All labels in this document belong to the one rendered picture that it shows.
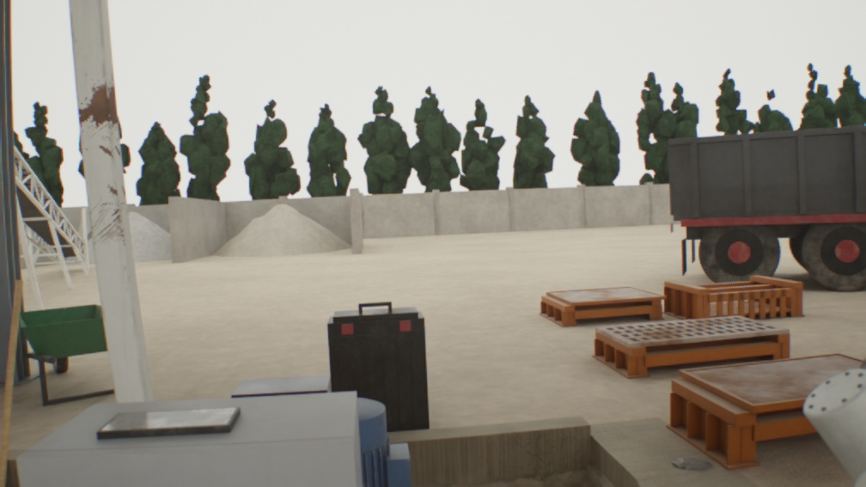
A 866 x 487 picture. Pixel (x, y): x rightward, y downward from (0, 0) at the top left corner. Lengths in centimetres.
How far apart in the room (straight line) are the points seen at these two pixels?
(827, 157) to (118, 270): 828
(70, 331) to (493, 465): 302
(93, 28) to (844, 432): 143
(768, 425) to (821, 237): 594
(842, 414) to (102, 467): 76
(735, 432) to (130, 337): 246
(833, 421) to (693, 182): 817
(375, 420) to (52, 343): 352
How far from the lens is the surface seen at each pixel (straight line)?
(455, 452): 324
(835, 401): 60
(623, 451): 318
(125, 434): 86
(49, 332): 478
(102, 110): 144
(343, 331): 326
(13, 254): 564
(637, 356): 442
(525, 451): 331
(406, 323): 325
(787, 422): 314
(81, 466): 83
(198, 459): 78
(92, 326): 481
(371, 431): 157
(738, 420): 298
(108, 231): 143
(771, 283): 724
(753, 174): 877
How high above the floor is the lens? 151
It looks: 3 degrees down
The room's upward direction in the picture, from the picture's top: 3 degrees counter-clockwise
